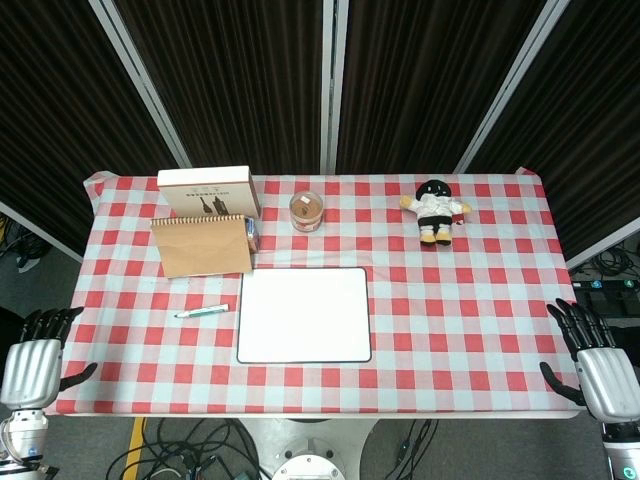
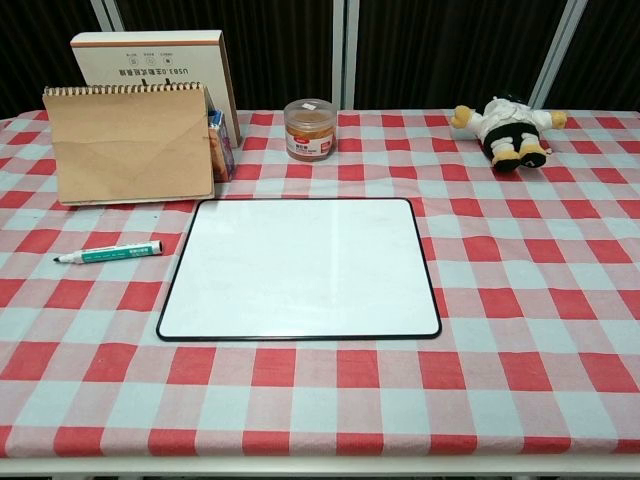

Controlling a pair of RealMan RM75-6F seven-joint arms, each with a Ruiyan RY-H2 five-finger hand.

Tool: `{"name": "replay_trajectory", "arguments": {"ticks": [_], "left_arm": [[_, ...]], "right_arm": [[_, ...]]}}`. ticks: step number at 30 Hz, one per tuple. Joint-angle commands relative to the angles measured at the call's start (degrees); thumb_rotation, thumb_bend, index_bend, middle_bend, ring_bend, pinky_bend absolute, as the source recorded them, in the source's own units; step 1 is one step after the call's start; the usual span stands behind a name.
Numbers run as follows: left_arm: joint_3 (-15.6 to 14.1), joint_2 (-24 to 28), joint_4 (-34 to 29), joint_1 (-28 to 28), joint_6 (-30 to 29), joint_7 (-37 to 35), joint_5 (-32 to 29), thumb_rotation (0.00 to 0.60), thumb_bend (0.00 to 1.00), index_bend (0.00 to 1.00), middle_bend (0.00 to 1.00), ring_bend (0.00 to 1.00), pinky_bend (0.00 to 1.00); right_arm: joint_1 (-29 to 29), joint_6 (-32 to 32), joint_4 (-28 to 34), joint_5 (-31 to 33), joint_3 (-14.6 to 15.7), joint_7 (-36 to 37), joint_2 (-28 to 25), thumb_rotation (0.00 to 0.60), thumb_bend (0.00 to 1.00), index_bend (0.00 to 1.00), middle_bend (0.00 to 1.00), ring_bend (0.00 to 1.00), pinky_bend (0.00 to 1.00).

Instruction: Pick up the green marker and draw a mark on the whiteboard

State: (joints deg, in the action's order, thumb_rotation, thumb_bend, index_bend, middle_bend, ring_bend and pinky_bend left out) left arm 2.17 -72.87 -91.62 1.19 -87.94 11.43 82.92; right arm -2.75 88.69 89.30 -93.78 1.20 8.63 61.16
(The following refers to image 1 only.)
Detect small blue card box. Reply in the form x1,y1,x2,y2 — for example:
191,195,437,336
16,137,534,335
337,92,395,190
244,216,262,251

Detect red white checkered tablecloth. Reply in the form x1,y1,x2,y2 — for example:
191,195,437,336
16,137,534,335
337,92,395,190
52,166,586,416

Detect dark folding screen partition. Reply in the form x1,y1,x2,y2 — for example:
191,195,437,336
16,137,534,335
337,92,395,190
0,0,640,271

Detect white round table base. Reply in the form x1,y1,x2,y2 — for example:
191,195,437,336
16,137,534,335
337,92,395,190
234,417,389,480

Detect white drawing board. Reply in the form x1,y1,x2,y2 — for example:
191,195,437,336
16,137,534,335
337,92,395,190
235,266,373,365

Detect yellow floor tape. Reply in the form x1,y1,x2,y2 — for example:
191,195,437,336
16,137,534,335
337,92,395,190
122,417,147,480

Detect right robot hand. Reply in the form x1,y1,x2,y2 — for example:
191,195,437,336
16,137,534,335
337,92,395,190
538,297,640,422

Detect green marker pen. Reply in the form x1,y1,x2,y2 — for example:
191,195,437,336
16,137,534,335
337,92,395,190
173,303,231,320

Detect glass jar with brown contents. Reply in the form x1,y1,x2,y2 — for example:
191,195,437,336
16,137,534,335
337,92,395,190
288,190,325,234

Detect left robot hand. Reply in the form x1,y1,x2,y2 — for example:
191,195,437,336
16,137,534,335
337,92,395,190
0,305,99,410

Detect white cardboard box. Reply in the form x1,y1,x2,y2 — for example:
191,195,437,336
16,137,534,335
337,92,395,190
156,165,262,220

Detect black floor cables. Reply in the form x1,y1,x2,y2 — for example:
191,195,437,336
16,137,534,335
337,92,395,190
107,417,261,480

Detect brown spiral notebook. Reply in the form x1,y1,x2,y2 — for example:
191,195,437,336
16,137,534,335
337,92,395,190
149,214,254,279

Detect black electronic device with lights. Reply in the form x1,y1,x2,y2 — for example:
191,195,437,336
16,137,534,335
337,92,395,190
569,277,640,331

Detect plush doll in white shirt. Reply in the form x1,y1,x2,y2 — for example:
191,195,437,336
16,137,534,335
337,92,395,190
399,179,473,248

